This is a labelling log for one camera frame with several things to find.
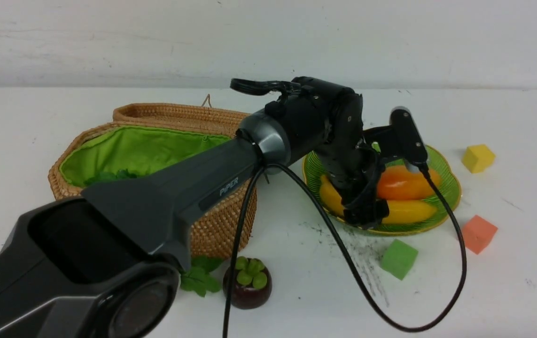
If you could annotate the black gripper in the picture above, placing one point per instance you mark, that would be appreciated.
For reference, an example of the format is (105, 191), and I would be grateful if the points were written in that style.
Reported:
(354, 173)

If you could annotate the yellow toy banana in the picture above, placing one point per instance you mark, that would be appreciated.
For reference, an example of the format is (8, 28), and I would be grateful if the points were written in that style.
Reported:
(401, 211)

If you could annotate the orange yellow toy mango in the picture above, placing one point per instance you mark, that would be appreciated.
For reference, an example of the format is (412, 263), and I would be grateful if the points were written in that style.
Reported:
(397, 183)

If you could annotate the purple toy mangosteen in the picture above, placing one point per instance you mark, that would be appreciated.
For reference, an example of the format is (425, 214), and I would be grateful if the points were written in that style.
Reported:
(253, 284)

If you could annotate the white toy radish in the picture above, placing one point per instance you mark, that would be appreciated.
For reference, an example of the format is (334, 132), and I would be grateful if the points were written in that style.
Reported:
(199, 278)

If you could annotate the orange toy carrot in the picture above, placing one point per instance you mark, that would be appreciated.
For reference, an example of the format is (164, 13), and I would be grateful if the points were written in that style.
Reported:
(106, 176)

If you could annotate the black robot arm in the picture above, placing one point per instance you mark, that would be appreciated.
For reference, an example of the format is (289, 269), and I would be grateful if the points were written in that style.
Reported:
(106, 264)

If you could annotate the green foam cube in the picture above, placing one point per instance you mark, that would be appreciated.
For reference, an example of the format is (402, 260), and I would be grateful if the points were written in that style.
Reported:
(398, 259)

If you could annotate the green leaf-shaped glass plate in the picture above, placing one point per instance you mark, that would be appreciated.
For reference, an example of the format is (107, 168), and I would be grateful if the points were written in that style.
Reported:
(440, 173)

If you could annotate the orange foam cube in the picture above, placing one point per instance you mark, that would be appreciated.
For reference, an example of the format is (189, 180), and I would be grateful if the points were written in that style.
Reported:
(478, 234)

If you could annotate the yellow foam cube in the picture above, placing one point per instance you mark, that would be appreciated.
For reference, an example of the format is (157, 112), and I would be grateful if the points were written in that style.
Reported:
(477, 158)

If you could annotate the woven wicker basket green lining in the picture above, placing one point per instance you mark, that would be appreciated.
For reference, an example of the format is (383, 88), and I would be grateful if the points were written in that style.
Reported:
(144, 148)

